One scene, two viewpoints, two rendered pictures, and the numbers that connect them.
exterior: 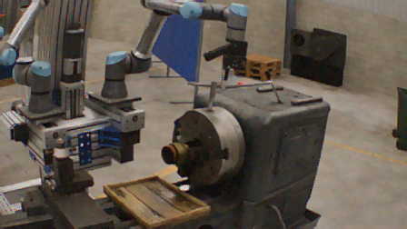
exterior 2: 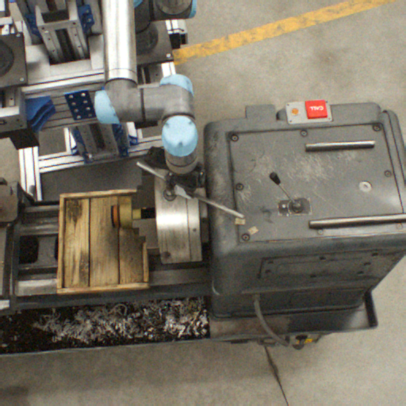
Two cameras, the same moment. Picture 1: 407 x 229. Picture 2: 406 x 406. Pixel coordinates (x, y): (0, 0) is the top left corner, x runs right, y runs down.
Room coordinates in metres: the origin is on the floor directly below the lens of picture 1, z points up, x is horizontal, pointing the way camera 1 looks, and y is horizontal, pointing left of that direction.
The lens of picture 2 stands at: (1.08, -0.56, 2.74)
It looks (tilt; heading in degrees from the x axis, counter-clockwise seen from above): 65 degrees down; 40
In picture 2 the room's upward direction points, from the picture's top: 2 degrees counter-clockwise
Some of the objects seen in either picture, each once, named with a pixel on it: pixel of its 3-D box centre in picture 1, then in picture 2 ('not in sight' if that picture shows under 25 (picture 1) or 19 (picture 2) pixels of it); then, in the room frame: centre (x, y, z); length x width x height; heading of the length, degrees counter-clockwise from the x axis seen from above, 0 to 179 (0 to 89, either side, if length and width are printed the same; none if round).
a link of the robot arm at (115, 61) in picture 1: (116, 64); (132, 2); (1.99, 0.47, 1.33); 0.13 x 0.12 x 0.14; 132
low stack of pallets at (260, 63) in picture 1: (258, 66); not in sight; (9.69, -1.22, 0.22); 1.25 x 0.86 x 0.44; 150
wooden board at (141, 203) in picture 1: (153, 200); (103, 240); (1.41, 0.17, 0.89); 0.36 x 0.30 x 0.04; 42
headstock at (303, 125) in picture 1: (264, 134); (300, 200); (1.87, -0.30, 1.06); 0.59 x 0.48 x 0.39; 132
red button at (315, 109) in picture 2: not in sight; (315, 109); (2.05, -0.20, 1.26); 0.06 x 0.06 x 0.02; 42
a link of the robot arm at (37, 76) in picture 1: (39, 75); not in sight; (1.61, 0.80, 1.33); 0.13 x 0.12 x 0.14; 70
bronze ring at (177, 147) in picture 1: (175, 153); (127, 215); (1.49, 0.09, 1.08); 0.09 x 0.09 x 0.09; 43
